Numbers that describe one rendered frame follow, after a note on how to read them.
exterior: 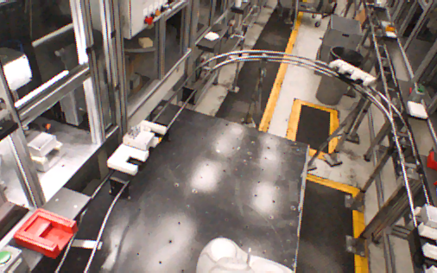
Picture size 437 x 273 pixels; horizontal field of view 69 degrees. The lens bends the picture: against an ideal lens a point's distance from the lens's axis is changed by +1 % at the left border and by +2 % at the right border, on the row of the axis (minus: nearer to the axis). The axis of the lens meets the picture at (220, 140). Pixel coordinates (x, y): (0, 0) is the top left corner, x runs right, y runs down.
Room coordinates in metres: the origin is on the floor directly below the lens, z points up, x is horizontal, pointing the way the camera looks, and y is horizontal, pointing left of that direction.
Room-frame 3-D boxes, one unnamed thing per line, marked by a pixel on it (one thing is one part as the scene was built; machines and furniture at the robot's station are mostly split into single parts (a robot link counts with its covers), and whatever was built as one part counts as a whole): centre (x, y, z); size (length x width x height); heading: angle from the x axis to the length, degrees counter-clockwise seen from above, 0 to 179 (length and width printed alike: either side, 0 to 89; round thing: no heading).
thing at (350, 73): (2.55, -0.98, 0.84); 0.37 x 0.14 x 0.10; 48
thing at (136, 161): (1.18, 0.41, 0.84); 0.36 x 0.14 x 0.10; 170
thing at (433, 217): (1.04, -1.09, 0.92); 0.13 x 0.10 x 0.09; 80
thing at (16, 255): (0.42, 0.58, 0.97); 0.08 x 0.08 x 0.12; 80
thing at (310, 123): (2.87, -0.98, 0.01); 1.00 x 0.55 x 0.01; 170
